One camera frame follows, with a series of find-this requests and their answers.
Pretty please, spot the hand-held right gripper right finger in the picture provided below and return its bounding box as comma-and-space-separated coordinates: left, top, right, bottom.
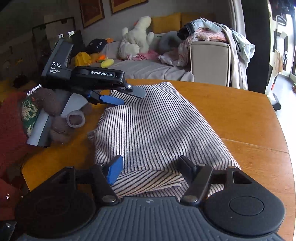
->
179, 156, 255, 207

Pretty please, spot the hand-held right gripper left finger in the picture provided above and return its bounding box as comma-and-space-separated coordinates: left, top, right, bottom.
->
54, 155, 124, 207

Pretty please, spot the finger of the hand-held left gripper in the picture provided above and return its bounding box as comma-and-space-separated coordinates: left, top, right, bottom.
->
110, 84, 147, 98
88, 90, 125, 106

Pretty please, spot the striped knit sweater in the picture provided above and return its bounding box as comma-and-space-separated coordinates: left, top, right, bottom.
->
87, 82, 242, 200

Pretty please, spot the pile of clothes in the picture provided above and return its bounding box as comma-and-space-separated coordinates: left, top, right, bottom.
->
177, 17, 256, 90

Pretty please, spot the person's left hand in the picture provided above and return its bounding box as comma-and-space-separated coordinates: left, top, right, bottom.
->
35, 88, 93, 144

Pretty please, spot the yellow plush toy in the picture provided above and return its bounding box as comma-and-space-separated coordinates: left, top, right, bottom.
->
74, 51, 93, 67

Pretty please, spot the sofa with grey cover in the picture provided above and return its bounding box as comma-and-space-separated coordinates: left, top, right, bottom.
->
88, 35, 195, 82

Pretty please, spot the black cap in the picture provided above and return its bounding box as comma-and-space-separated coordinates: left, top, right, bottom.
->
86, 39, 108, 54

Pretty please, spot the pink cloth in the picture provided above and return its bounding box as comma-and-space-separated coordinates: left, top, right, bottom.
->
132, 50, 159, 61

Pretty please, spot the dark glass tank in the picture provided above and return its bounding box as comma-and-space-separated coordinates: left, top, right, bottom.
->
32, 17, 84, 61

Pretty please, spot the floral cloth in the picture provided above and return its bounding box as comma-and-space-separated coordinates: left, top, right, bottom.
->
158, 42, 191, 66

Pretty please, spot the white plush duck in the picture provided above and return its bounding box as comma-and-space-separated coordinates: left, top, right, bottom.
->
118, 16, 155, 60

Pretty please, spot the grey neck pillow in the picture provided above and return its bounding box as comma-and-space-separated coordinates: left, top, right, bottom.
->
159, 31, 183, 49

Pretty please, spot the white upright vacuum cleaner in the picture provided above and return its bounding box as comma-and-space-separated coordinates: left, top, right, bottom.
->
266, 14, 289, 111

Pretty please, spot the beige curtain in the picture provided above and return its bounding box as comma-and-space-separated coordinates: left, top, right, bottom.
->
232, 0, 245, 33

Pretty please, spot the cream hanging cloth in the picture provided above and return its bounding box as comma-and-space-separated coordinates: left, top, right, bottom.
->
274, 50, 284, 75

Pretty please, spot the framed wall picture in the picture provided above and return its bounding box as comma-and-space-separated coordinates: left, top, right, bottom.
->
79, 0, 105, 29
109, 0, 148, 14

